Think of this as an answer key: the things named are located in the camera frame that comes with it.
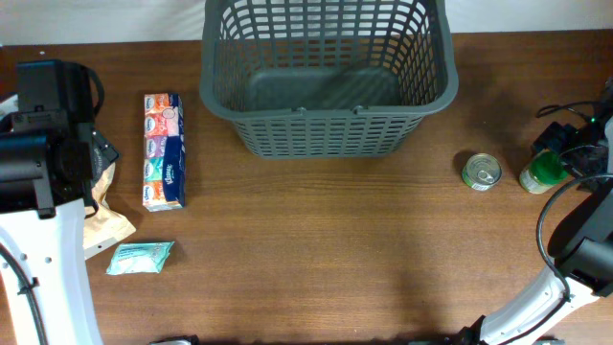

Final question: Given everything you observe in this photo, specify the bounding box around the grey plastic shopping basket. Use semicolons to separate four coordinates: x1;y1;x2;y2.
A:
199;0;459;159

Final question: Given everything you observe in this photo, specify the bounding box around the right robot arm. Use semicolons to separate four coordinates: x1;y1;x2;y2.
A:
448;82;612;344

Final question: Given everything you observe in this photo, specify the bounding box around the Kleenex tissue multipack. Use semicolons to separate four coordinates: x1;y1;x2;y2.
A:
143;93;186;212

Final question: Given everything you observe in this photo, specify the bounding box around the crumpled brown paper pouch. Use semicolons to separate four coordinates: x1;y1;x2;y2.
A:
83;163;136;260

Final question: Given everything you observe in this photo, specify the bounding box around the teal wet wipes pack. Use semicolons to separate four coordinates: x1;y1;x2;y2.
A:
106;241;174;276

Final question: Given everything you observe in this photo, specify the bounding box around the tin can with pull tab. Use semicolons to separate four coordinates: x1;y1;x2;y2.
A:
462;153;502;192

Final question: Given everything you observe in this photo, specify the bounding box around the glass jar green lid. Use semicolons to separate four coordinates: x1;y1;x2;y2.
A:
519;150;568;195

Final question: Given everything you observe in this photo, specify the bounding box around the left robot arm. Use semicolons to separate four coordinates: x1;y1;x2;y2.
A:
1;60;104;344

